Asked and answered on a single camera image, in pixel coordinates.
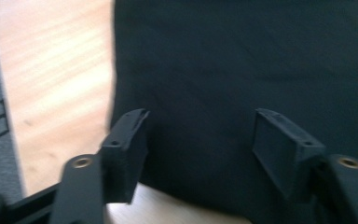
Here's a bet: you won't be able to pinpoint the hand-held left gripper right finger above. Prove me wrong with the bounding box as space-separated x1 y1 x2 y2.
251 107 326 201

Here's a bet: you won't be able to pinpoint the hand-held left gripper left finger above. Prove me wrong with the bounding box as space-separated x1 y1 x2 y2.
100 107 151 205

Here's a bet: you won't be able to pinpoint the black shorts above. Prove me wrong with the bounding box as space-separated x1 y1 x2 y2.
106 0 358 224

